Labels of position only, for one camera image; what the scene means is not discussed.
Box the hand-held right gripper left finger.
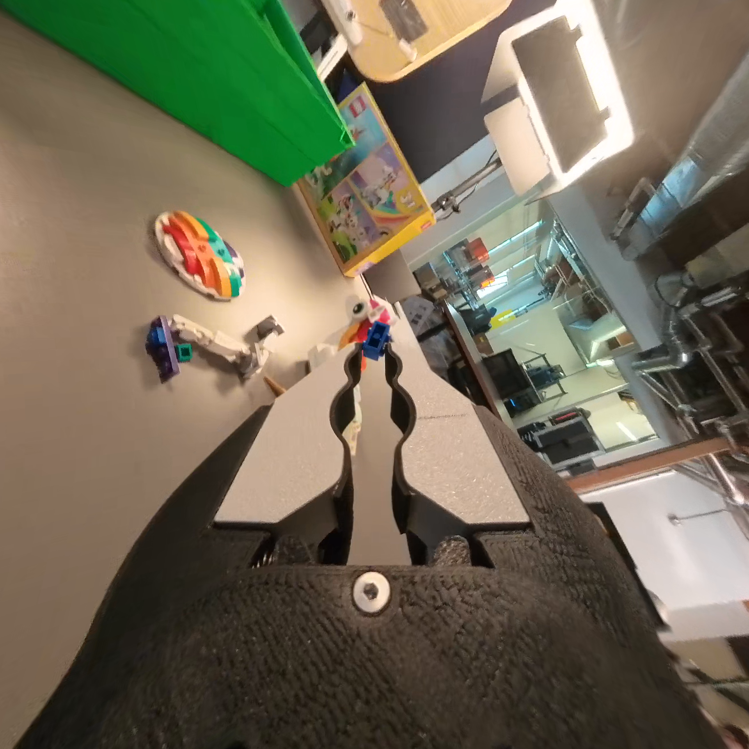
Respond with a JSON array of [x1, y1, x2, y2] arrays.
[[213, 345, 360, 546]]

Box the yellow lego box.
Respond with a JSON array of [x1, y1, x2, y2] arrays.
[[296, 81, 437, 278]]

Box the rainbow lego disc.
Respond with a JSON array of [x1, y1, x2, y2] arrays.
[[154, 210, 247, 302]]

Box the white lego leg assembly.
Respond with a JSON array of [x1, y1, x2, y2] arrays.
[[172, 314, 286, 382]]

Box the silver ventilation duct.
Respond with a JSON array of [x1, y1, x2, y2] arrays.
[[611, 76, 749, 259]]

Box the purple lego plate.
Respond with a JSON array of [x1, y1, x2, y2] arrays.
[[146, 315, 194, 385]]

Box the grey desk panel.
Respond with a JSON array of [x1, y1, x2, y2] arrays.
[[363, 251, 418, 305]]

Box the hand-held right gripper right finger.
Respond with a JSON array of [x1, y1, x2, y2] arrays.
[[383, 345, 531, 543]]

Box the green plastic bin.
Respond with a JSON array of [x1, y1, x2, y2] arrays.
[[0, 0, 357, 188]]

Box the blue lego brick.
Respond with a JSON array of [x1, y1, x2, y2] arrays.
[[360, 320, 392, 359]]

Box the white lego unicorn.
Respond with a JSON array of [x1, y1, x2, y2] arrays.
[[308, 294, 400, 457]]

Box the white studio light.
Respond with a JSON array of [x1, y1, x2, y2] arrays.
[[482, 0, 636, 197]]

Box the light wooden board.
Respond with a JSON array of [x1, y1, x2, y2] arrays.
[[320, 0, 513, 83]]

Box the long wooden table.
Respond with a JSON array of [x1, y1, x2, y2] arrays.
[[439, 300, 516, 419]]

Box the black light stand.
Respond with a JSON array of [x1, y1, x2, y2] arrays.
[[432, 149, 504, 215]]

